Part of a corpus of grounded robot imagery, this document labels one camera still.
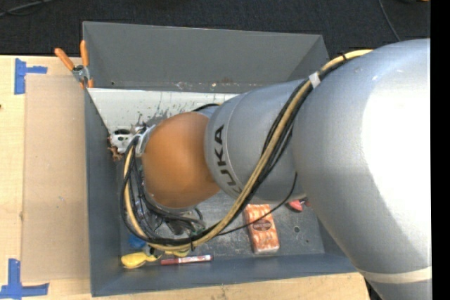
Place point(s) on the brown small toy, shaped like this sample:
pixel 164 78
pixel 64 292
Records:
pixel 114 152

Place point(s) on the red small thing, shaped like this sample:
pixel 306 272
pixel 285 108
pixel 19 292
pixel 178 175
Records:
pixel 296 205

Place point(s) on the red marker pen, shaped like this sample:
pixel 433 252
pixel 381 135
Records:
pixel 186 260

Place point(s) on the orange patterned packet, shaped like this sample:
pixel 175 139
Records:
pixel 262 228

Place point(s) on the brown cardboard board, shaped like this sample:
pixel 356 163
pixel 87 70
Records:
pixel 52 179

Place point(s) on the yellow toy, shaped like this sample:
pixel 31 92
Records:
pixel 135 259

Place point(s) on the white toy with black spots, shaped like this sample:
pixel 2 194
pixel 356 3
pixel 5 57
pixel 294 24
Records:
pixel 119 140

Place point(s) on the blue small thing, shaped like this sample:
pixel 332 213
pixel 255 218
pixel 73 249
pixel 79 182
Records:
pixel 135 242

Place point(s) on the grey metal bin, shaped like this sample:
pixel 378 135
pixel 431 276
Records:
pixel 197 56

